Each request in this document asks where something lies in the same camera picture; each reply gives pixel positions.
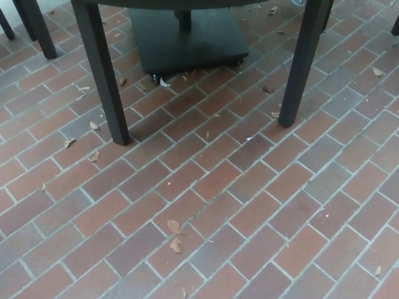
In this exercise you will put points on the crumpled white paper scrap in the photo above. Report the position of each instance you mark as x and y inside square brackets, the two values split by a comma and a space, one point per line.
[164, 82]

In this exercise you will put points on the dark square umbrella base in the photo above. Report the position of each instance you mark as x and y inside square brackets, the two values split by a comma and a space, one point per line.
[193, 46]

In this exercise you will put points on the round wooden slat table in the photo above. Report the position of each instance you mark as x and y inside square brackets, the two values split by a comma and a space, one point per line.
[103, 78]

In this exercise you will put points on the dark metal chair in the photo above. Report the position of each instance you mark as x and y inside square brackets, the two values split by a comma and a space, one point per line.
[43, 37]

